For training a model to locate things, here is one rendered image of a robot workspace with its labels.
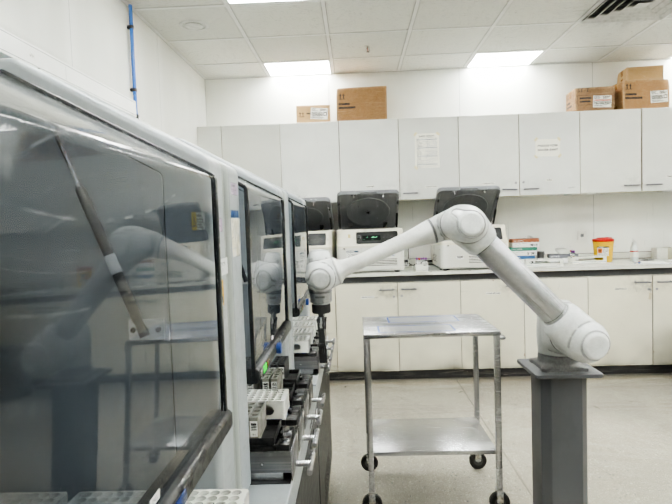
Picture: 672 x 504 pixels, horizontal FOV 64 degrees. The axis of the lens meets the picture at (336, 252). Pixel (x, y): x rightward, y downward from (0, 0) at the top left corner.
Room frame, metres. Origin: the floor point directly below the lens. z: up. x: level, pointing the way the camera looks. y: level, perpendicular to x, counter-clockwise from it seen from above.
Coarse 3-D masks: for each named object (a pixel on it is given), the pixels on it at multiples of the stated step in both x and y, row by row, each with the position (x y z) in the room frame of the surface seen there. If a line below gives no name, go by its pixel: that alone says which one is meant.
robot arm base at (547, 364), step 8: (536, 360) 2.19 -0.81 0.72; (544, 360) 2.13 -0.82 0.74; (552, 360) 2.11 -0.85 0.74; (560, 360) 2.09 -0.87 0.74; (568, 360) 2.09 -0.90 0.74; (544, 368) 2.09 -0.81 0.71; (552, 368) 2.09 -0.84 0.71; (560, 368) 2.09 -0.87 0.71; (568, 368) 2.08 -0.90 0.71; (576, 368) 2.08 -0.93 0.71; (584, 368) 2.08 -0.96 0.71
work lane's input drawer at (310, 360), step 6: (312, 348) 2.11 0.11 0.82; (318, 348) 2.15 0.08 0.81; (294, 354) 2.05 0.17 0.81; (300, 354) 2.05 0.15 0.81; (306, 354) 2.05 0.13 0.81; (312, 354) 2.05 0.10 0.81; (318, 354) 2.07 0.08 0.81; (294, 360) 2.04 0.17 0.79; (300, 360) 2.04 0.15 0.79; (306, 360) 2.04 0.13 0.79; (312, 360) 2.04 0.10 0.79; (318, 360) 2.05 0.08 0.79; (294, 366) 2.04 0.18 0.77; (300, 366) 2.04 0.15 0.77; (306, 366) 2.04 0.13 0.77; (312, 366) 2.04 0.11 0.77; (318, 366) 2.04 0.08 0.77; (324, 366) 2.10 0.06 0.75; (330, 366) 2.10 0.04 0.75; (318, 372) 2.04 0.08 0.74
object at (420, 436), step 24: (384, 336) 2.34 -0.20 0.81; (408, 336) 2.34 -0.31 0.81; (432, 336) 2.33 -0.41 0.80; (456, 336) 2.33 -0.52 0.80; (504, 336) 2.39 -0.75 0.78; (384, 432) 2.59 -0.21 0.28; (408, 432) 2.58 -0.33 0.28; (432, 432) 2.57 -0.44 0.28; (456, 432) 2.56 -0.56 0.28; (480, 432) 2.55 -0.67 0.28; (480, 456) 2.74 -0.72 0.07
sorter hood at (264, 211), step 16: (256, 192) 1.31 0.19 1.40; (256, 208) 1.30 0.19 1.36; (272, 208) 1.55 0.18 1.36; (256, 224) 1.29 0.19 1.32; (272, 224) 1.53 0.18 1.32; (256, 240) 1.28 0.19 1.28; (272, 240) 1.52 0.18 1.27; (256, 256) 1.27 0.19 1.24; (272, 256) 1.51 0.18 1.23; (256, 272) 1.26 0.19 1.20; (272, 272) 1.50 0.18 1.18; (256, 288) 1.25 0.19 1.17; (272, 288) 1.49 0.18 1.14; (256, 304) 1.24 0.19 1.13; (272, 304) 1.48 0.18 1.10; (256, 320) 1.24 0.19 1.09; (272, 320) 1.47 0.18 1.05; (288, 320) 1.77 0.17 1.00; (256, 336) 1.23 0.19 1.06; (256, 352) 1.22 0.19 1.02; (272, 352) 1.37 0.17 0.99; (256, 368) 1.18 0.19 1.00
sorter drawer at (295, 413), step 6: (288, 408) 1.41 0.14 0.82; (294, 408) 1.43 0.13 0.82; (300, 408) 1.44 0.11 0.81; (288, 414) 1.38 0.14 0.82; (294, 414) 1.38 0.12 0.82; (300, 414) 1.42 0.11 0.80; (282, 420) 1.34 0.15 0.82; (288, 420) 1.34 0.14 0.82; (294, 420) 1.34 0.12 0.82; (300, 420) 1.38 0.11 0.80; (300, 426) 1.37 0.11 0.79; (300, 432) 1.37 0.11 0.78; (318, 432) 1.42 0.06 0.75; (300, 438) 1.36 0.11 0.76; (306, 438) 1.39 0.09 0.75; (312, 438) 1.39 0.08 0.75; (318, 438) 1.39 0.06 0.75; (300, 444) 1.36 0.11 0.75; (312, 444) 1.35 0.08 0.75
